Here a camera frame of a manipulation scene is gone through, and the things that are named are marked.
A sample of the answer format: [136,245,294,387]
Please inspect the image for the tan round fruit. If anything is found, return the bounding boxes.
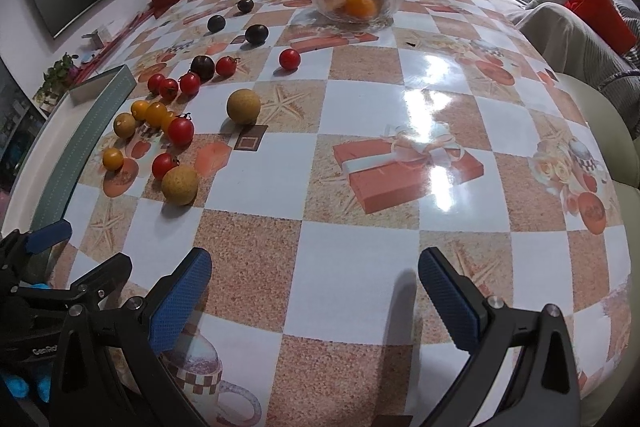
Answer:
[227,89,262,124]
[160,165,200,206]

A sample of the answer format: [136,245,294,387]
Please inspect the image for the dark purple tomato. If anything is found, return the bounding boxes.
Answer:
[244,24,269,46]
[190,55,216,83]
[206,15,226,34]
[236,0,255,14]

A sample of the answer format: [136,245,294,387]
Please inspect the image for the lone red tomato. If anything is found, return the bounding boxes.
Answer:
[279,49,302,72]

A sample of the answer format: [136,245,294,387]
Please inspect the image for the red tomato beside purple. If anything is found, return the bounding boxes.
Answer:
[216,55,238,78]

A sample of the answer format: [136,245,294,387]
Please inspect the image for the red tomato row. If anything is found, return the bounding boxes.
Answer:
[146,72,165,95]
[158,78,179,102]
[179,72,201,96]

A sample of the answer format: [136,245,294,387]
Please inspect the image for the olive yellow tomato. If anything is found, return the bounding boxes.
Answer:
[113,113,137,140]

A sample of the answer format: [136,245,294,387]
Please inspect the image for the white rectangular tray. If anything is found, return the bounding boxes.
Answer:
[1,65,137,235]

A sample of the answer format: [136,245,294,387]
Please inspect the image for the glass fruit bowl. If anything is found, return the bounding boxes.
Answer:
[311,0,404,25]

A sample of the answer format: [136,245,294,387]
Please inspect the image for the red tomato with stem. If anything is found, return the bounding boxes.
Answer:
[166,113,194,147]

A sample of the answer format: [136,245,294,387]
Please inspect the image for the orange tomato middle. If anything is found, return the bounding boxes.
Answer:
[144,102,168,129]

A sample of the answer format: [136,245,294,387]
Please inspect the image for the dark purple tomato far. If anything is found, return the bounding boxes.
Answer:
[236,0,255,14]

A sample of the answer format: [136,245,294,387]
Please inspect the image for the red tomato row right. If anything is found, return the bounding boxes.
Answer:
[179,72,201,96]

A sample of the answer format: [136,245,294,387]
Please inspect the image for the dark purple tomato centre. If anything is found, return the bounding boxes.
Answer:
[244,24,269,46]

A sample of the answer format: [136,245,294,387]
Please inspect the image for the red cherry tomato front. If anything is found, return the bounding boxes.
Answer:
[152,153,179,180]

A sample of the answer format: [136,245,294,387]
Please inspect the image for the blue gloved hand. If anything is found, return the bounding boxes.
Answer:
[2,281,54,403]

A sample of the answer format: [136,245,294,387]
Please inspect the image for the red tomato row left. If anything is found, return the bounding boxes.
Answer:
[146,72,165,95]

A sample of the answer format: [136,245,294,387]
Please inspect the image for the dark purple tomato left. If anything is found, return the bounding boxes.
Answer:
[206,15,226,34]

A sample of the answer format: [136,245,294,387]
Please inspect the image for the green potted plant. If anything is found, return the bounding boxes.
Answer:
[36,53,79,100]

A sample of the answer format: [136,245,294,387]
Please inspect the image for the dark purple tomato near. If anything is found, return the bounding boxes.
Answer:
[190,55,216,83]

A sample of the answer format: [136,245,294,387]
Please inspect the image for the orange mandarin front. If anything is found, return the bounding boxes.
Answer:
[342,0,378,20]

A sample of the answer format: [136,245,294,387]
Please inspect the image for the red tomato row middle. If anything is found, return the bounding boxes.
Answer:
[158,78,179,102]

